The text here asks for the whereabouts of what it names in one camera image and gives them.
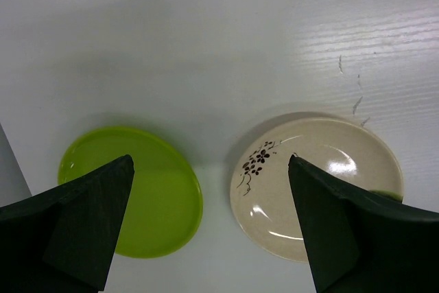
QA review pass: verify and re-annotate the cream plate with black patch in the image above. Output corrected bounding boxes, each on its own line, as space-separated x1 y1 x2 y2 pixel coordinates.
230 117 404 262

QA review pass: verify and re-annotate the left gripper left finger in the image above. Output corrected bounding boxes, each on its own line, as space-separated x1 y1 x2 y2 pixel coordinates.
1 155 134 292

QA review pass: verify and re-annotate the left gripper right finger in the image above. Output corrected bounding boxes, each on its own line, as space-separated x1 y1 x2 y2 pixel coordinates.
288 155 438 292

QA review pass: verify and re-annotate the green plate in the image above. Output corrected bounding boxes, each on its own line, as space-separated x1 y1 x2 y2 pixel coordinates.
58 126 203 259

